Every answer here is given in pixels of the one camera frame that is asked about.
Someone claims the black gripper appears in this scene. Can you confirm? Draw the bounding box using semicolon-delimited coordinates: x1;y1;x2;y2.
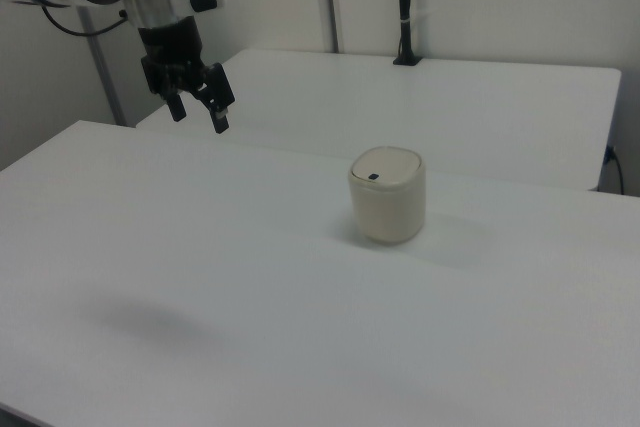
137;16;237;135

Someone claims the cream plastic trash bin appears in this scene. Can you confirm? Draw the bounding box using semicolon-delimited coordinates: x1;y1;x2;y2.
347;145;428;247

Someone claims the black robot cable with connector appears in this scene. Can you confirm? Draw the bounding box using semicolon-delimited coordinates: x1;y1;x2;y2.
41;5;130;38

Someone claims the black power cable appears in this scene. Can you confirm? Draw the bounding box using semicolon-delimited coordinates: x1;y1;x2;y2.
605;145;626;194

